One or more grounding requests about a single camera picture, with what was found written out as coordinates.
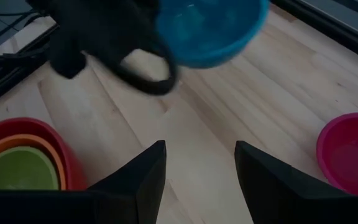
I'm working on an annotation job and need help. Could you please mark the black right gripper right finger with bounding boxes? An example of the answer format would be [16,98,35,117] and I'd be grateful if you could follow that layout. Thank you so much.
[234,141,358,224]

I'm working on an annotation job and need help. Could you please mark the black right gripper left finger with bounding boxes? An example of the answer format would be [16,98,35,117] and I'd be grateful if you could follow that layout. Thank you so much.
[0,140,167,224]

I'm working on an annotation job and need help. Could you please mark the green plastic bowl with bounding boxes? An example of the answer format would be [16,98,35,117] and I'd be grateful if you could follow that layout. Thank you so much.
[0,146,60,190]

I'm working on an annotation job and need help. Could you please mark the orange plastic bowl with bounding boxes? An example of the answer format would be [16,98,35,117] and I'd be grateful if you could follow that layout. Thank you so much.
[0,134,67,190]

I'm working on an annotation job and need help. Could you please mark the blue plastic bowl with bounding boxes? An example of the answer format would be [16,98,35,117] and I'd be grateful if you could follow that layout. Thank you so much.
[155,0,270,69]

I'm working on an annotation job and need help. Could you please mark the red plastic bowl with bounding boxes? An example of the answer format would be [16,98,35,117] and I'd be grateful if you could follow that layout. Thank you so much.
[0,117,88,191]

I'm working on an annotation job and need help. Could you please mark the magenta plastic bowl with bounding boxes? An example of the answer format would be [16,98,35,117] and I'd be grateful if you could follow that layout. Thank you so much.
[316,112,358,196]

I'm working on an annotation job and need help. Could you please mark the black looped cable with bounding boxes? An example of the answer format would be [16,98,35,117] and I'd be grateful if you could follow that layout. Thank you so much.
[116,43,180,96]

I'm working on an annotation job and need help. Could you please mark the black table frame rail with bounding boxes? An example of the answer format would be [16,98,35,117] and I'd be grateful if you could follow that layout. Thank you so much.
[0,24,58,111]
[270,0,358,66]

